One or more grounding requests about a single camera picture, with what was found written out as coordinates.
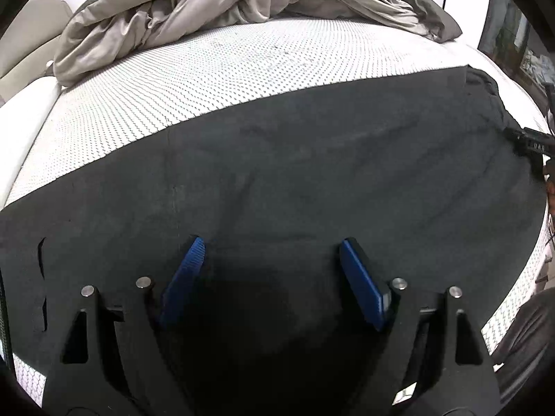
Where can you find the grey rumpled duvet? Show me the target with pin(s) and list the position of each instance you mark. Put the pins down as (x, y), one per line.
(101, 32)

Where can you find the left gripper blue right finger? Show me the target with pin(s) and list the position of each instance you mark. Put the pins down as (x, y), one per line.
(430, 357)

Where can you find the grey trouser leg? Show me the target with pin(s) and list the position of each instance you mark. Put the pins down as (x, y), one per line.
(526, 357)

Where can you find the black pants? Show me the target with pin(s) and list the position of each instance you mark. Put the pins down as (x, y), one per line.
(416, 167)

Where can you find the white dotted mattress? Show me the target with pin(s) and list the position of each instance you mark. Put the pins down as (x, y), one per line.
(50, 130)

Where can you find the beige upholstered headboard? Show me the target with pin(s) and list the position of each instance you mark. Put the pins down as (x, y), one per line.
(29, 43)

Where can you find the dark glass cabinet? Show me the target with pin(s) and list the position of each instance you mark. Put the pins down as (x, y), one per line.
(511, 42)

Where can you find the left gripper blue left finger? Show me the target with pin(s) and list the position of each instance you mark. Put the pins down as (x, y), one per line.
(109, 361)

